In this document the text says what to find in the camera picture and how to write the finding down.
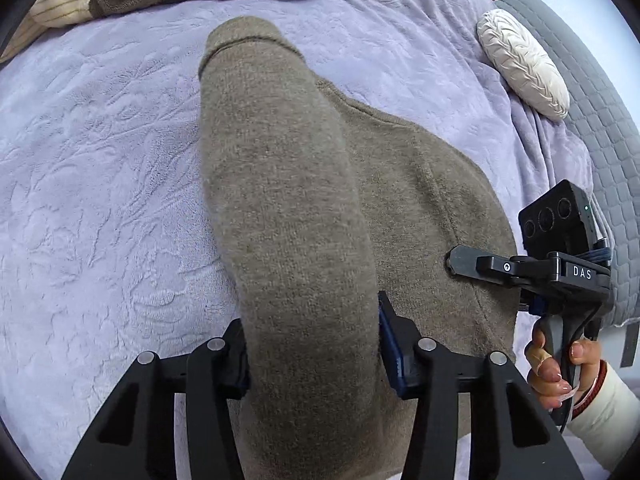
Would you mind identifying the person's right hand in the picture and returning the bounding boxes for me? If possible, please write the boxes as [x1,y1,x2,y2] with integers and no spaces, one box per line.
[524,321,603,411]

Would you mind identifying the olive knit sweater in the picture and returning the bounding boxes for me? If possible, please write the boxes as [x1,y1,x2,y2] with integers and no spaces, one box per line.
[198,16,518,480]

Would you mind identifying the grey quilted bedspread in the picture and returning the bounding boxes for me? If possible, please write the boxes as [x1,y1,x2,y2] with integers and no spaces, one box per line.
[492,0,640,368]

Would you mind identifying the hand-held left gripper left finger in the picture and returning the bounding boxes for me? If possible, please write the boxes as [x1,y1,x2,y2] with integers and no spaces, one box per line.
[60,319,251,480]

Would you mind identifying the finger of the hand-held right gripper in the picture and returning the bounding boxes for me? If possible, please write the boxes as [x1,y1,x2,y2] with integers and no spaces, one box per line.
[446,245,553,288]

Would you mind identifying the white braided pillow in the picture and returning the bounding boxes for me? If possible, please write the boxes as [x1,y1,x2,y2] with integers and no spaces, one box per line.
[476,8,571,122]

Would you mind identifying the beige striped pillow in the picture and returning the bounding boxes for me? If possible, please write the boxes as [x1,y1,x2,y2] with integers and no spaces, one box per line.
[0,0,108,63]

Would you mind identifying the lavender embossed blanket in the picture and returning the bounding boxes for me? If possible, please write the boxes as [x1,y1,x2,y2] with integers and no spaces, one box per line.
[0,0,596,480]

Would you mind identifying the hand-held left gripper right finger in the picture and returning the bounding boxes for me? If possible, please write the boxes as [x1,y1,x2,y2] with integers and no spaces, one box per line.
[377,291,586,480]

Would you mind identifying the red bracelet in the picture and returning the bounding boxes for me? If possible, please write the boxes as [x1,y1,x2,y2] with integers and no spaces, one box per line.
[572,360,609,421]

